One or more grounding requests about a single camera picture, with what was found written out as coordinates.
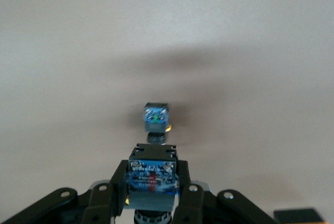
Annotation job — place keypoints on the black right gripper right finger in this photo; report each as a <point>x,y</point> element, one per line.
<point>198,205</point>

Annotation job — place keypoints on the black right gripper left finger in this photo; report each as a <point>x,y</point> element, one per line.
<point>99,203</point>

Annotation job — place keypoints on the red push button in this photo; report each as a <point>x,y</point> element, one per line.
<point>152,179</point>

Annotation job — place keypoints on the orange box with hole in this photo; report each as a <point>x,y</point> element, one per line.
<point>297,216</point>

